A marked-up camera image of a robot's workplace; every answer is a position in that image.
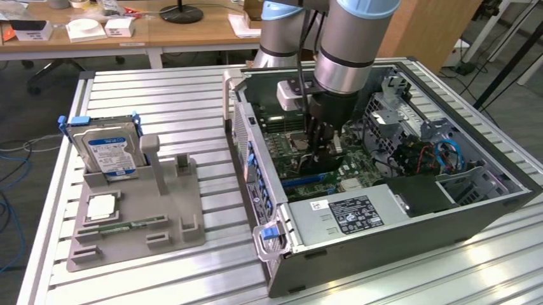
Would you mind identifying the blue wire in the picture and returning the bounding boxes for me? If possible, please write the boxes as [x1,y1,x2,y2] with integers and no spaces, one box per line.
[432,138,467,175]

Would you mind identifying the CPU socket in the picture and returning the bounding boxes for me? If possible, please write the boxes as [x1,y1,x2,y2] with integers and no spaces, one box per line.
[287,131,310,152]

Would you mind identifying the black lamp base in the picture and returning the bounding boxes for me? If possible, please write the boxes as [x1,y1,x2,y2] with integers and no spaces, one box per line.
[159,0,204,25]

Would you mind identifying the orange packet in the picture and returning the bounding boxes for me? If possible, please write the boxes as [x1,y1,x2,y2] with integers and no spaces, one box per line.
[0,22,17,45]

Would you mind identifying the long blue expansion slot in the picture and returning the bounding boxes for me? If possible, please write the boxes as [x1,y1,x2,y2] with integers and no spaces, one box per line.
[280,173,336,189]

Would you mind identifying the white round holder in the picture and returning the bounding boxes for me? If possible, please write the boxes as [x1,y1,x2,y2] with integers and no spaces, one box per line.
[66,18,108,44]

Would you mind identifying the wooden cabinet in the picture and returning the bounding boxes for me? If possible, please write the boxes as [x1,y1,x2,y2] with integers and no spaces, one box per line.
[375,0,484,67]

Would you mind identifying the green graphics card black fan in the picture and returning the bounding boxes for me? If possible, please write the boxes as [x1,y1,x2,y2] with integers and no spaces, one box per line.
[295,132,346,177]

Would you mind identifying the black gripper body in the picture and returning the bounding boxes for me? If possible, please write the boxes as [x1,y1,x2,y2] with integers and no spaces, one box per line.
[307,90,359,132]

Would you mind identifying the green RAM stick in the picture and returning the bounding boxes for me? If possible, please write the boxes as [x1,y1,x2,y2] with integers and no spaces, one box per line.
[87,215,166,236]

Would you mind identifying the black wire bundle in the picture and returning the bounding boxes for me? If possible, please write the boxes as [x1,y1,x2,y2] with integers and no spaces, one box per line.
[388,139,442,177]

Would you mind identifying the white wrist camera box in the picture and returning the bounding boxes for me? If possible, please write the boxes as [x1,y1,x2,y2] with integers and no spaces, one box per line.
[275,79,315,111]

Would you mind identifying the brown cardboard box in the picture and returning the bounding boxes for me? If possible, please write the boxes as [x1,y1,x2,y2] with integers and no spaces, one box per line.
[242,0,264,22]

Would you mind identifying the grey power supply with label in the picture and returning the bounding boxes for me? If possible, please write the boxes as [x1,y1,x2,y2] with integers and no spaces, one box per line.
[280,184,411,248]

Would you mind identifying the white floor cable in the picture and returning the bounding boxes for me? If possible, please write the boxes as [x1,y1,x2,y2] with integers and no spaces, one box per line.
[0,133,64,154]

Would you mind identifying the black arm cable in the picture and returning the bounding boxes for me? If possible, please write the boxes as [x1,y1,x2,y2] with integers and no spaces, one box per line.
[295,0,328,136]

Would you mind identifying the black office chair base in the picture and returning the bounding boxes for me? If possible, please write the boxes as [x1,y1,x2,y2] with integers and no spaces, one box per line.
[23,55,127,95]

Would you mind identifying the grey metal disk bay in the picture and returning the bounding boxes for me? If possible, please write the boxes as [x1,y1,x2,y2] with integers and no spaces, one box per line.
[364,91,428,153]
[435,165,531,207]

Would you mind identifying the green motherboard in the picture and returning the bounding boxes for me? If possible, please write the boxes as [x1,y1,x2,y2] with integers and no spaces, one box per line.
[254,104,390,204]

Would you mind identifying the white papers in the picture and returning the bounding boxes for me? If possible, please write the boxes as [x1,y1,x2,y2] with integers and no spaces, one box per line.
[227,12,263,39]

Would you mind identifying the black tripod pole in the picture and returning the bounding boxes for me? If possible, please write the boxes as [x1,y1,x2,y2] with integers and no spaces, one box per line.
[471,18,543,111]

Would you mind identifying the white box black top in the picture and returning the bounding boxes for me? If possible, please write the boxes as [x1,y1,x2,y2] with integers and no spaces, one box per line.
[8,19,55,42]

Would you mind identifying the silver CPU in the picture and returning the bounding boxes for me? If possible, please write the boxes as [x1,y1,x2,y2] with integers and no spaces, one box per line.
[86,195,119,223]

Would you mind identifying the wooden desk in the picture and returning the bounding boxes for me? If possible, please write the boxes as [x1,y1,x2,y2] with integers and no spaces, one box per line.
[0,0,382,69]

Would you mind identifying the blue case latch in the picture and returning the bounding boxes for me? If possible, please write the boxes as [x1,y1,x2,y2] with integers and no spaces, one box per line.
[259,226,279,243]

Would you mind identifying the blue floor cable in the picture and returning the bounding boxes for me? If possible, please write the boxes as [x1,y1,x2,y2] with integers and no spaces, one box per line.
[0,155,34,274]

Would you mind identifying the grey parts rack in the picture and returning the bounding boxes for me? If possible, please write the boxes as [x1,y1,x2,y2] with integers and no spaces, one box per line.
[66,135,208,273]

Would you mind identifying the white desk frame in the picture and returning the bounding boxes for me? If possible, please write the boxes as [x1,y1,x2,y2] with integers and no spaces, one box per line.
[460,0,543,86]

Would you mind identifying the hard disk with blue rails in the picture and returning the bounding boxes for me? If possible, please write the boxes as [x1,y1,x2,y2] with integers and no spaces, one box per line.
[56,111,144,182]

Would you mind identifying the small white box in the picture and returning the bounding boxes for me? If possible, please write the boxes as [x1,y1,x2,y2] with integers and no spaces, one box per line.
[104,17,136,38]

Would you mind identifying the black grey PC case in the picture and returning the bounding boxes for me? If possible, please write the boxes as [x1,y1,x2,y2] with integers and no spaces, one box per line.
[223,62,543,299]

